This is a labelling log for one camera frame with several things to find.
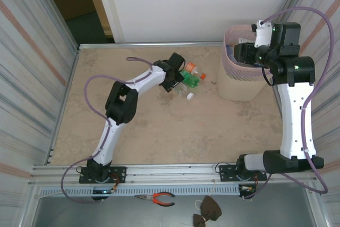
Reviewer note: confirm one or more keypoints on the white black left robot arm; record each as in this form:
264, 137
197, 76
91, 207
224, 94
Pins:
143, 78

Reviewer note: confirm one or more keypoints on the pink mesh bin liner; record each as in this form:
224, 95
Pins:
239, 71

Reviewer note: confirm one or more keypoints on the aluminium rail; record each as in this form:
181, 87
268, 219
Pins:
148, 44
172, 172

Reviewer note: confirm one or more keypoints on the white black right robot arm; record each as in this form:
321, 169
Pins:
297, 120

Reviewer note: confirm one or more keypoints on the clear bottle orange label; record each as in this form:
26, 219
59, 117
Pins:
190, 67

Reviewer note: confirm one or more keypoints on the small circuit board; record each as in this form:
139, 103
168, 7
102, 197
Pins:
103, 191
248, 188

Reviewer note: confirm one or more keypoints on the beige plastic bin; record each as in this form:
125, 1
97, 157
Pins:
236, 88

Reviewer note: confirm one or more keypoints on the large brown cloth pouch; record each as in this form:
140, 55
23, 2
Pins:
210, 209

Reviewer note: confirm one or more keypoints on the aluminium front rail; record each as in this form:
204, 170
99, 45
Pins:
172, 172

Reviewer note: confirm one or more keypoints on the aluminium back rail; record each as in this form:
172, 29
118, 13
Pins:
148, 44

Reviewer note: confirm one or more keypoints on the clear square bottle white cap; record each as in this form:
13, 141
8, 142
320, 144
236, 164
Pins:
190, 96

